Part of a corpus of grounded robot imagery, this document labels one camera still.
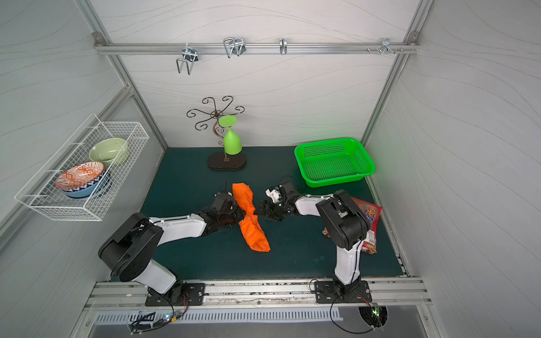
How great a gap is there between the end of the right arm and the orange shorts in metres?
0.04

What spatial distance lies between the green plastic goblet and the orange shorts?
6.3 inches

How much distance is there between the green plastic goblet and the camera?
0.87m

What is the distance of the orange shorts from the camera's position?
823 millimetres
